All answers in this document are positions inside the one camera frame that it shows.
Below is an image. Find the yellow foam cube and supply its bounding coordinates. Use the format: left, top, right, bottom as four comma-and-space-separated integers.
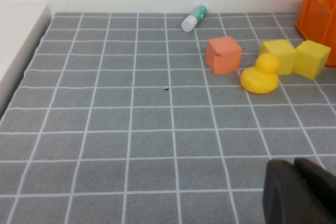
292, 39, 332, 81
259, 39, 297, 76

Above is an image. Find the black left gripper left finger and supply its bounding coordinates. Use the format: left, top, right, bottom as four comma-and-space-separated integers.
262, 159, 336, 224

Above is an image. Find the yellow rubber duck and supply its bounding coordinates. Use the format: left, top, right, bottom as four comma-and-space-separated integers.
240, 52, 280, 95

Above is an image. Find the white and green glue stick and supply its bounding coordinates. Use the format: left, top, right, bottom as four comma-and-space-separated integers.
181, 4, 208, 33

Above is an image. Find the orange plastic cutlery holder crate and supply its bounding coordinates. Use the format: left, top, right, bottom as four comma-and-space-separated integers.
293, 0, 336, 67

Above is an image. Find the orange foam cube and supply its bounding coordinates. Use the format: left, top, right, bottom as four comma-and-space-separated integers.
205, 36, 243, 75

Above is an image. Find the grey grid-pattern table mat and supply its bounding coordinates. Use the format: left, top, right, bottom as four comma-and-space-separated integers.
0, 12, 336, 224

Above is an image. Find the white raised ledge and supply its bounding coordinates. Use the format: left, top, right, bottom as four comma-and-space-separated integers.
0, 1, 51, 120

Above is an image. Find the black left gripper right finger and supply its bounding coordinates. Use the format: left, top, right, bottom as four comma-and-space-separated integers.
293, 157, 336, 206

